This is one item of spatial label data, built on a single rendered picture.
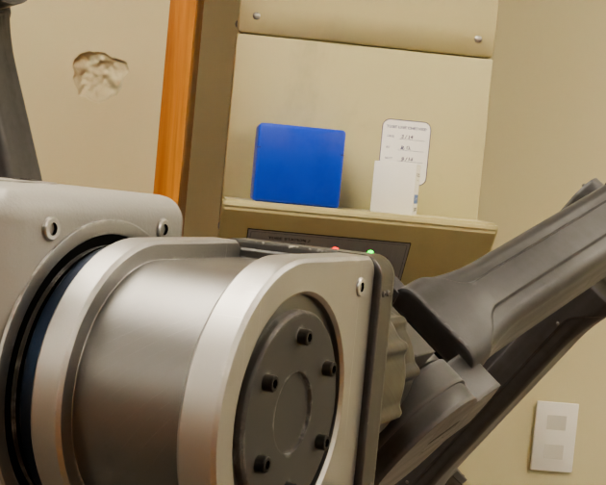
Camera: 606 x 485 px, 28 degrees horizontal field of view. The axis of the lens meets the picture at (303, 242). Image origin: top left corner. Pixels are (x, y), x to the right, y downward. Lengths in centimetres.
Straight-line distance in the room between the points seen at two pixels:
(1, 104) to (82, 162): 78
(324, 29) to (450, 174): 24
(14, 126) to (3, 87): 4
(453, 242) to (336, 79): 25
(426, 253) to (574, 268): 66
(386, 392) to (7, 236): 19
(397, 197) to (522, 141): 59
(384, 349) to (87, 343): 15
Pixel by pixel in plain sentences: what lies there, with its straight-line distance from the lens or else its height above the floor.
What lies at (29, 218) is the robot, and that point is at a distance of 47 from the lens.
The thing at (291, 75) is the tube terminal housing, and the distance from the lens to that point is 149.
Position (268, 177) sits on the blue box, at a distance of 138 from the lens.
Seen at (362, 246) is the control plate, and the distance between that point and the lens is 142.
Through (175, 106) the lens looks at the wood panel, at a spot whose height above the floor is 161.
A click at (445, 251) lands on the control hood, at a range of 143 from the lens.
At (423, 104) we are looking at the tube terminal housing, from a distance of 151.
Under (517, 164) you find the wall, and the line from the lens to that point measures 198.
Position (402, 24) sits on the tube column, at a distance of 152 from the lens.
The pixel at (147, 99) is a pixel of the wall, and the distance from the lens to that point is 192.
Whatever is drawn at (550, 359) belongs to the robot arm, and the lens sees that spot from 102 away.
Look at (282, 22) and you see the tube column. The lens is 150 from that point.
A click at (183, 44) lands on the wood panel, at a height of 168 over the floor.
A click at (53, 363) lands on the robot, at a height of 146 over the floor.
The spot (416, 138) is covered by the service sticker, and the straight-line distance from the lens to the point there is 151.
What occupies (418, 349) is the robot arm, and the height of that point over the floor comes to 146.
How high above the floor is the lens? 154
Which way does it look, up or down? 3 degrees down
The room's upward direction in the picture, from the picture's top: 5 degrees clockwise
